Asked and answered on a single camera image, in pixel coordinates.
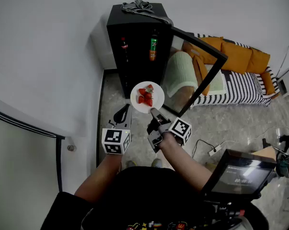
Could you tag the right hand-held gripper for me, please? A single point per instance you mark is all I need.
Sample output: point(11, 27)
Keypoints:
point(180, 128)

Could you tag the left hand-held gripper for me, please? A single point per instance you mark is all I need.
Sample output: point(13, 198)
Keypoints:
point(114, 139)

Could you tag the red strawberry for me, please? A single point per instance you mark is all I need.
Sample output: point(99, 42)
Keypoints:
point(142, 91)
point(149, 102)
point(150, 88)
point(148, 95)
point(141, 100)

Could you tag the white round plate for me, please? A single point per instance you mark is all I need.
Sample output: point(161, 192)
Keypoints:
point(158, 97)

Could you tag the black mini fridge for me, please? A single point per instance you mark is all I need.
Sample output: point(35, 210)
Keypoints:
point(139, 20)

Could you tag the person's left forearm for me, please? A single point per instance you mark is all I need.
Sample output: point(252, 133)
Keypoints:
point(101, 176)

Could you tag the person's right forearm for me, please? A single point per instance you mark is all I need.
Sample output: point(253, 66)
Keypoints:
point(185, 164)

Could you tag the person's left shoe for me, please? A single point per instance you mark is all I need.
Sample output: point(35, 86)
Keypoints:
point(131, 164)

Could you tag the person's shoe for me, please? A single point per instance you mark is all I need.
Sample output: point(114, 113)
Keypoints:
point(156, 163)
point(131, 164)

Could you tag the person's right shoe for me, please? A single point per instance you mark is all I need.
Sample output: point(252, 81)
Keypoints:
point(156, 163)

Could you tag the metal door stop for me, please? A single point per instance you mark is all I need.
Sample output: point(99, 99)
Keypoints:
point(71, 148)

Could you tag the white power strip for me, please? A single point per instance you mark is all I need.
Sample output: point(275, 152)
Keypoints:
point(215, 150)

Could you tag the pale knit pillow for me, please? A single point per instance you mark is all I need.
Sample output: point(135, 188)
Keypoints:
point(217, 83)

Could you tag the green and orange soda bottle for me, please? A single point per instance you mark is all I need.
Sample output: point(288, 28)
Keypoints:
point(153, 45)

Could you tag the dark cola bottle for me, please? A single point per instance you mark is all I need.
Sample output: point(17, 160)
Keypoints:
point(124, 46)

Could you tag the person's black shirt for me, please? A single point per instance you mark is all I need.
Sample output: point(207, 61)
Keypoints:
point(146, 195)

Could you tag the orange striped sofa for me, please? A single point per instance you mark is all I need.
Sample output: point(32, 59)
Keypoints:
point(242, 87)

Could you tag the black monitor screen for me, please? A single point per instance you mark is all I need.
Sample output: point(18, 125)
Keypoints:
point(240, 176)

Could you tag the black framed door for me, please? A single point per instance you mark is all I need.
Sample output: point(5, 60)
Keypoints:
point(19, 157)

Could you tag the small orange cushion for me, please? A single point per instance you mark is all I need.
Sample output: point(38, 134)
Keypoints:
point(268, 83)

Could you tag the wooden chair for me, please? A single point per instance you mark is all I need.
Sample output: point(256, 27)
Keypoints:
point(266, 153)

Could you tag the green and red tool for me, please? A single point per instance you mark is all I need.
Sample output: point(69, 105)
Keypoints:
point(284, 165)

